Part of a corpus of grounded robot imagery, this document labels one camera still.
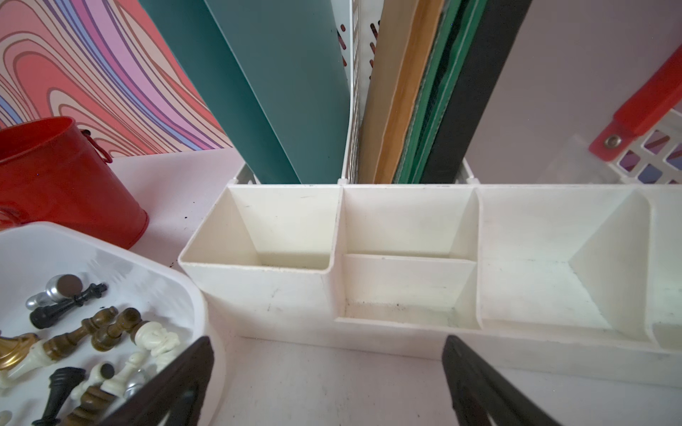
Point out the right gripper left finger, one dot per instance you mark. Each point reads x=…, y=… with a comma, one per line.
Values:
x=173, y=397

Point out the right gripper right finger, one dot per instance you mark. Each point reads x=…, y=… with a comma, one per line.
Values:
x=482, y=396

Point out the white pawn chess piece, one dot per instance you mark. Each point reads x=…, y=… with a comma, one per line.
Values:
x=97, y=375

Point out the bronze rook chess piece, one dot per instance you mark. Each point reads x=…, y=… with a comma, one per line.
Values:
x=94, y=403

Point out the bronze pawn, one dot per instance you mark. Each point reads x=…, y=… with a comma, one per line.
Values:
x=107, y=338

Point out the black king chess piece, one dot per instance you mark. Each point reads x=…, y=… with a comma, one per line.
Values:
x=48, y=316

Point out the silver pawn chess piece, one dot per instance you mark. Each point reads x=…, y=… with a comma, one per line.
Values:
x=59, y=288

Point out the gold pawn chess piece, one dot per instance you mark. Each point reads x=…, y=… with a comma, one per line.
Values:
x=15, y=349

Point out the black pawn chess piece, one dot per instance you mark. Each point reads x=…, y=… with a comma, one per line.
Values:
x=62, y=382

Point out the white bishop chess piece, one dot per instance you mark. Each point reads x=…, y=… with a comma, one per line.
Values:
x=117, y=385

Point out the white knight chess piece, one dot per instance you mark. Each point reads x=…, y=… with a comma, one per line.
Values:
x=163, y=345

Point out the white plastic storage box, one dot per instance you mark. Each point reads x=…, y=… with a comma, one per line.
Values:
x=33, y=254

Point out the white small chess piece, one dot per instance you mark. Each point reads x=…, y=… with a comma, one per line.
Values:
x=5, y=417

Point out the silver piece lower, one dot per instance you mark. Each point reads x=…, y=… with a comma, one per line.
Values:
x=135, y=383

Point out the white desk file organizer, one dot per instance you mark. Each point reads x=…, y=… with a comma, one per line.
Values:
x=578, y=280

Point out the red metal bucket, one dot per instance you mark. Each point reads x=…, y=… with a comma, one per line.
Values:
x=51, y=171

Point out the grey folder sheet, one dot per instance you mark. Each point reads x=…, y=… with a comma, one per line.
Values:
x=573, y=64

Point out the brown cardboard folder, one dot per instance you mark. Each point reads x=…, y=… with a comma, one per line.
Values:
x=405, y=39

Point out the black folder board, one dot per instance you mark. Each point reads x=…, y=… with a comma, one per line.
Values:
x=470, y=89

